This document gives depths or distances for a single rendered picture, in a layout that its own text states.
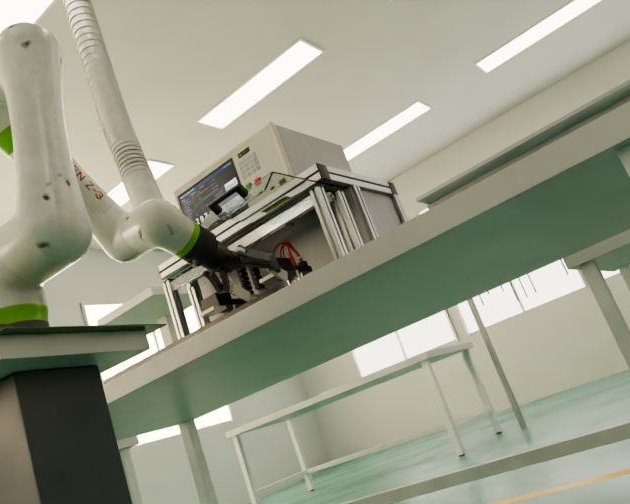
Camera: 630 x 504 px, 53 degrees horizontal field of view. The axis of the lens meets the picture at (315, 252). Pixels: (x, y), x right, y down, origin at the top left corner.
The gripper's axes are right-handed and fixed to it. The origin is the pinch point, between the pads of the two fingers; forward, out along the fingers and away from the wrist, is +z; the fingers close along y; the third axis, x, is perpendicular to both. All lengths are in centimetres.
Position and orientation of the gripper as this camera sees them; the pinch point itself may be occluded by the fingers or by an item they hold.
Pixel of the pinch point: (265, 286)
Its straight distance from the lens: 166.4
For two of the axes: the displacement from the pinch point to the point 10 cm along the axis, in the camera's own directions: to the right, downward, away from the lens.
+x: -0.2, -7.9, 6.1
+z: 6.6, 4.5, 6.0
